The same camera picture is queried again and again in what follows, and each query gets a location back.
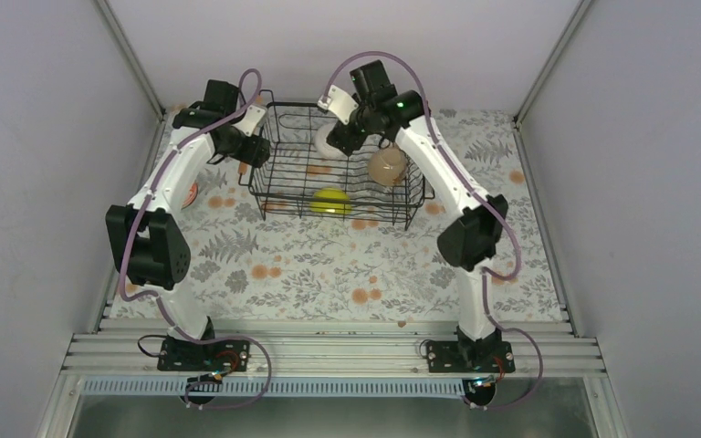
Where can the floral tablecloth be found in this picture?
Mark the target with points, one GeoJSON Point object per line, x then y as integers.
{"type": "Point", "coordinates": [249, 261]}

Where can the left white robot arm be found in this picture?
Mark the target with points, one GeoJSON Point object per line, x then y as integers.
{"type": "Point", "coordinates": [147, 244]}

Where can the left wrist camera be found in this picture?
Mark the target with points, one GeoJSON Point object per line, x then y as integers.
{"type": "Point", "coordinates": [251, 119]}

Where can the perforated cable duct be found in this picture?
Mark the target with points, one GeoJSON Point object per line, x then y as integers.
{"type": "Point", "coordinates": [278, 387]}

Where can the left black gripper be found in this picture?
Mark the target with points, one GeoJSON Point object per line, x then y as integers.
{"type": "Point", "coordinates": [255, 155]}

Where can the yellow-green bowl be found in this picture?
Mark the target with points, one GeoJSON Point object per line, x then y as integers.
{"type": "Point", "coordinates": [330, 201]}

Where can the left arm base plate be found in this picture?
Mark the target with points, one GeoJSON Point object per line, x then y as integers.
{"type": "Point", "coordinates": [221, 357]}

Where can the black wire dish rack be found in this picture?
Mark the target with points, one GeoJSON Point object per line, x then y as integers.
{"type": "Point", "coordinates": [294, 172]}

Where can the aluminium rail frame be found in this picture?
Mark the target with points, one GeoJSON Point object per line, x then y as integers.
{"type": "Point", "coordinates": [333, 349]}

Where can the beige ceramic bowl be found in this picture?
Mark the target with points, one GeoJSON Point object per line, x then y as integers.
{"type": "Point", "coordinates": [387, 166]}

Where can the pink patterned bowl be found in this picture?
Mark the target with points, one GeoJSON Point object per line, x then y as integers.
{"type": "Point", "coordinates": [191, 196]}

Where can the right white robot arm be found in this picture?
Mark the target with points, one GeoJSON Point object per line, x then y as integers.
{"type": "Point", "coordinates": [477, 219]}

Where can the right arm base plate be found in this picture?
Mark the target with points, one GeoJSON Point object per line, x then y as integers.
{"type": "Point", "coordinates": [457, 357]}

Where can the white ceramic bowl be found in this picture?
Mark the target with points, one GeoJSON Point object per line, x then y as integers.
{"type": "Point", "coordinates": [322, 147]}

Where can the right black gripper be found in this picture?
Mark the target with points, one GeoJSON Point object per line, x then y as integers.
{"type": "Point", "coordinates": [341, 140]}

